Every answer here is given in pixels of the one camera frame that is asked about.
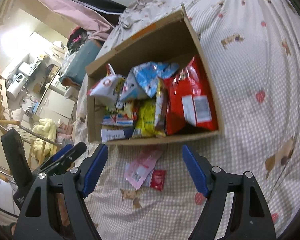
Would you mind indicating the pile of dark clothes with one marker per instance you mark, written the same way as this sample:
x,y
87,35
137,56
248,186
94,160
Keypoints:
x,y
76,39

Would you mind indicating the white yellow snack bag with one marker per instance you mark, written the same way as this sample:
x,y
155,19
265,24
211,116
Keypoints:
x,y
107,90

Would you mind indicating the teal mattress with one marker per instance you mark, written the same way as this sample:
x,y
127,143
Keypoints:
x,y
73,67

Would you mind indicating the light blue white snack bag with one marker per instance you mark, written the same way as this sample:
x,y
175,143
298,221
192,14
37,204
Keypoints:
x,y
142,80

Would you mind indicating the yellow blanket pile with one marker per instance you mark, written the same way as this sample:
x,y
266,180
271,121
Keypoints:
x,y
47,129

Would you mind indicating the white water heater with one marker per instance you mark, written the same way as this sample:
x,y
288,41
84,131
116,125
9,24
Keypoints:
x,y
16,86

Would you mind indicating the pink flat snack packet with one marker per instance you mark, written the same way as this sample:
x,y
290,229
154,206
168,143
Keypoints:
x,y
139,169

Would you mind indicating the small red sachet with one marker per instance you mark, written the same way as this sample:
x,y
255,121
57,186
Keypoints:
x,y
158,180

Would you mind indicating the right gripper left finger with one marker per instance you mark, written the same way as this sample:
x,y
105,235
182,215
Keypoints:
x,y
40,216

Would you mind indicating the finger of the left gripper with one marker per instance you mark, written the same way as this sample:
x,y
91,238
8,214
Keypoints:
x,y
61,165
53,158

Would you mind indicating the red snack bag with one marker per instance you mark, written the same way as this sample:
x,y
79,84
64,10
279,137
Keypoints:
x,y
190,107

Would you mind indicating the brown cardboard box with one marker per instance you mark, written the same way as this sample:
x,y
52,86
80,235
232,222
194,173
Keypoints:
x,y
169,40

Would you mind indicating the pink hanging cloth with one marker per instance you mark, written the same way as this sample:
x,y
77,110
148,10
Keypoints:
x,y
81,15

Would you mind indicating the blue cartoon snack bag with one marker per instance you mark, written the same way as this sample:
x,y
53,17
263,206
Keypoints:
x,y
116,134

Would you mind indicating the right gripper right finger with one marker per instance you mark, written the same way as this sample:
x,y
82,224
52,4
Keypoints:
x,y
250,217

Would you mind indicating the union jack snack bag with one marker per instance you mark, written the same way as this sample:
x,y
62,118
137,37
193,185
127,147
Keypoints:
x,y
125,116

